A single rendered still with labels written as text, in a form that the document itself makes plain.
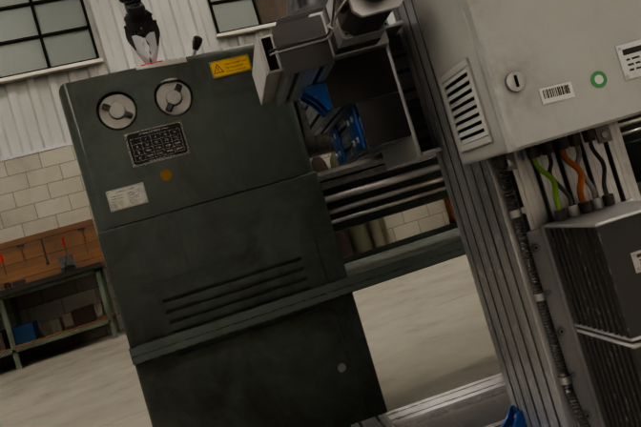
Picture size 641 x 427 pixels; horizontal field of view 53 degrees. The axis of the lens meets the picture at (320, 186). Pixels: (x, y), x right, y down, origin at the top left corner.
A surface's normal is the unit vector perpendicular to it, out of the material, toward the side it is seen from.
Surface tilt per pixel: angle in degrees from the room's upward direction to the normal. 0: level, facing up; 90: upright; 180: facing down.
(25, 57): 90
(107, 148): 90
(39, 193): 90
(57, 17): 90
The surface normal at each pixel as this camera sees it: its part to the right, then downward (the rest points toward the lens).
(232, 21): 0.25, -0.11
